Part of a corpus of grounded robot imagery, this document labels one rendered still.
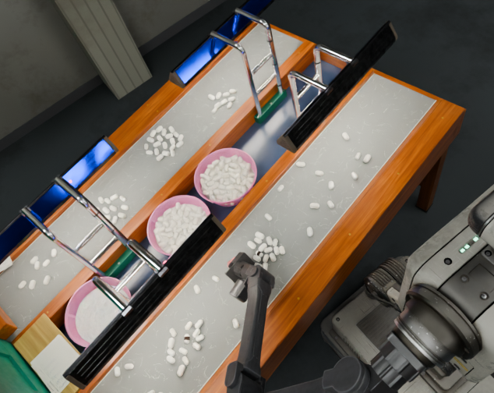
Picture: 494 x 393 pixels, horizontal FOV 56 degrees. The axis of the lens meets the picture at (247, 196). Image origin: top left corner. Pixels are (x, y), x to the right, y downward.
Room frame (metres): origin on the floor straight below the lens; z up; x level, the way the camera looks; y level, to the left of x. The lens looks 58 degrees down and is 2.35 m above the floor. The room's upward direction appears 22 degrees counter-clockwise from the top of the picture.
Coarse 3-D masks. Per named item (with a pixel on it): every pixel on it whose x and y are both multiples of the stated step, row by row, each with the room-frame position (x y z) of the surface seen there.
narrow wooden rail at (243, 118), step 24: (312, 48) 1.62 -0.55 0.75; (288, 72) 1.53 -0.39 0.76; (264, 96) 1.45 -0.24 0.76; (240, 120) 1.37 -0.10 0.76; (216, 144) 1.29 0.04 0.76; (192, 168) 1.22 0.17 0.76; (168, 192) 1.15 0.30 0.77; (144, 216) 1.08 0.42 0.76; (96, 264) 0.95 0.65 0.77; (72, 288) 0.90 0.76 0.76; (48, 312) 0.84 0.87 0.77
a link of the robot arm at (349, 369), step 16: (336, 368) 0.17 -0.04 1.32; (352, 368) 0.16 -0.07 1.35; (368, 368) 0.15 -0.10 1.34; (240, 384) 0.26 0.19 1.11; (256, 384) 0.25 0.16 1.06; (304, 384) 0.18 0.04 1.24; (320, 384) 0.16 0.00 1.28; (336, 384) 0.14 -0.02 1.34; (352, 384) 0.13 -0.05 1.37; (368, 384) 0.12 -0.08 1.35
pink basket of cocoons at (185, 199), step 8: (168, 200) 1.11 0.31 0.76; (176, 200) 1.10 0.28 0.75; (184, 200) 1.09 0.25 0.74; (192, 200) 1.07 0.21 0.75; (200, 200) 1.05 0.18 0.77; (160, 208) 1.09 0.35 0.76; (168, 208) 1.10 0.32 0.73; (152, 216) 1.07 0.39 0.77; (160, 216) 1.07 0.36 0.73; (152, 224) 1.04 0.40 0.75; (152, 232) 1.01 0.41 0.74; (152, 240) 0.97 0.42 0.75; (160, 248) 0.93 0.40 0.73
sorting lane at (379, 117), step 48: (384, 96) 1.21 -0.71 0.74; (336, 144) 1.07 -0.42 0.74; (384, 144) 0.99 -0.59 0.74; (288, 192) 0.95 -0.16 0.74; (336, 192) 0.87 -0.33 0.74; (240, 240) 0.83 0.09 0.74; (288, 240) 0.75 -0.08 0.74; (192, 288) 0.72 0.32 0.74; (144, 336) 0.61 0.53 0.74; (192, 336) 0.55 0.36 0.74; (240, 336) 0.48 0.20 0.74; (144, 384) 0.45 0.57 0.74; (192, 384) 0.39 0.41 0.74
